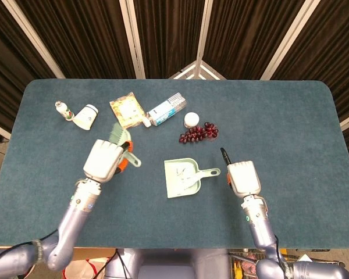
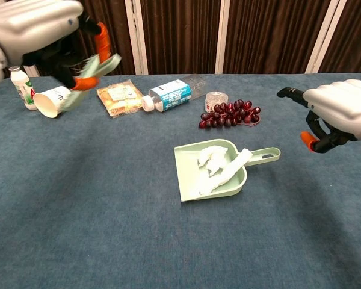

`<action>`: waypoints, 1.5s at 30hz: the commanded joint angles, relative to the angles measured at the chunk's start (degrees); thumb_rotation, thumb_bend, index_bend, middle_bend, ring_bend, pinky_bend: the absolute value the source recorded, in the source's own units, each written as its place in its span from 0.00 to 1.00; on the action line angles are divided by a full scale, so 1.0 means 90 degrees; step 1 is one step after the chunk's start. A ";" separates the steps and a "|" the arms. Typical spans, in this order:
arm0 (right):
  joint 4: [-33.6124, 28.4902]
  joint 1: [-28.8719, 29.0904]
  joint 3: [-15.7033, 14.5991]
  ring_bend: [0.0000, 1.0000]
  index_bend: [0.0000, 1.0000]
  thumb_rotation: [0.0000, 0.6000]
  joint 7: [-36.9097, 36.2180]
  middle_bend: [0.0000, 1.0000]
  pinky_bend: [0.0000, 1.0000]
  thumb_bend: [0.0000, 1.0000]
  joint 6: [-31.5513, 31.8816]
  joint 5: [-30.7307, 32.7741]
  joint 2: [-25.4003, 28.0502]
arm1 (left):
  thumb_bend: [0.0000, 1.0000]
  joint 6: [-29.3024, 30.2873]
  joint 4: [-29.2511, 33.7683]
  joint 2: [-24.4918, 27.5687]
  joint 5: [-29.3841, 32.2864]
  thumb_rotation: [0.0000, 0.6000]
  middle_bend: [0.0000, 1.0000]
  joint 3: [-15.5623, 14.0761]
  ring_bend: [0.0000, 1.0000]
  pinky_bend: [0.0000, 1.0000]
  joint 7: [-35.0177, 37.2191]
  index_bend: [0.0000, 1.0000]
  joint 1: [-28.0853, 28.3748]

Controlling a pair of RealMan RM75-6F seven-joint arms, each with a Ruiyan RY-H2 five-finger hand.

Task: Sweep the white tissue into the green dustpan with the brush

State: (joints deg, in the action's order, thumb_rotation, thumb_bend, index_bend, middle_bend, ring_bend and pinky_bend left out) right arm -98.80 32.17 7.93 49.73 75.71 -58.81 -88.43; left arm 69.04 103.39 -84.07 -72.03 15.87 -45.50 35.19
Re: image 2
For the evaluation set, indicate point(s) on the white paper cup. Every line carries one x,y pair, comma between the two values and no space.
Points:
51,102

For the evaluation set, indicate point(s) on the clear water bottle blue label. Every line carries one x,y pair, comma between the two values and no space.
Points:
171,93

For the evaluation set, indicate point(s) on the yellow snack packet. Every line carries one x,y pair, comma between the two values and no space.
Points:
120,96

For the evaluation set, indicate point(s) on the red grape bunch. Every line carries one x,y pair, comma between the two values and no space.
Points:
225,116

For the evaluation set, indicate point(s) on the white partition frame post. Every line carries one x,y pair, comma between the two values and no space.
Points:
325,36
33,70
136,36
223,36

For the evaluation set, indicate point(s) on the blue felt table cover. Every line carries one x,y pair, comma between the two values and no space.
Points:
108,225

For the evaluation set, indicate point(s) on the mint green plastic dustpan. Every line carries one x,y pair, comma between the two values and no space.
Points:
186,168

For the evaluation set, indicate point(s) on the mint green hand broom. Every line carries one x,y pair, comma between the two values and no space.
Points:
108,66

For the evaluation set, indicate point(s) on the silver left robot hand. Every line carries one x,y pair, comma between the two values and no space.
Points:
33,27

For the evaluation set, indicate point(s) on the white yogurt drink bottle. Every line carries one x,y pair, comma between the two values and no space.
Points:
19,81

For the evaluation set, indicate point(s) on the small clear plastic jar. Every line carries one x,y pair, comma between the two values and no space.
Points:
216,97

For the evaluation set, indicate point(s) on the long white tissue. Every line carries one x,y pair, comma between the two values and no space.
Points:
234,167

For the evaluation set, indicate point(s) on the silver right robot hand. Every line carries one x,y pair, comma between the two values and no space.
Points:
343,108

